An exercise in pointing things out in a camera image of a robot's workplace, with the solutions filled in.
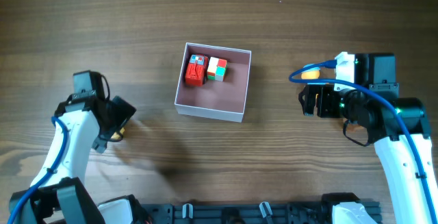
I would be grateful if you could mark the yellow duck toy blue hat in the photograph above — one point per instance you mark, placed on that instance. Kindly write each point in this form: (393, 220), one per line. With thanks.
(313, 73)

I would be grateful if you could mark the black mounting rail base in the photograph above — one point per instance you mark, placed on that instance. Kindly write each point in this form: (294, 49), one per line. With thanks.
(291, 212)

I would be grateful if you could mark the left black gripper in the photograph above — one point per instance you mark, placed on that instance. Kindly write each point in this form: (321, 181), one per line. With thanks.
(122, 112)

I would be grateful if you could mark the yellow toy wheel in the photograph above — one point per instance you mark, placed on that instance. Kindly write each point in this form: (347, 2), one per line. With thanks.
(117, 135)

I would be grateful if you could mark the red toy truck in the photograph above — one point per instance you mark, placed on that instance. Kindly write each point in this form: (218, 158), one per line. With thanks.
(195, 74)

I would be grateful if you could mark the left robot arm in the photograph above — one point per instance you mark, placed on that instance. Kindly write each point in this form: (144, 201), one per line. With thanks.
(88, 120)

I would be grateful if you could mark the small colourful puzzle cube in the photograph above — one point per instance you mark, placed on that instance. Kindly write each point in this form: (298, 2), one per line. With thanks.
(216, 69)

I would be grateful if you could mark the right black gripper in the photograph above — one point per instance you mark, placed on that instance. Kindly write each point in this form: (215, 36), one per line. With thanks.
(326, 101)

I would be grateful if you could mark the brown plush capybara toy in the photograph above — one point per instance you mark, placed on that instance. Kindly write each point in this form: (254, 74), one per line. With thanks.
(351, 127)

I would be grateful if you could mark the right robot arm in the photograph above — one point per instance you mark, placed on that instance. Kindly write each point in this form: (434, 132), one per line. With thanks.
(362, 90)

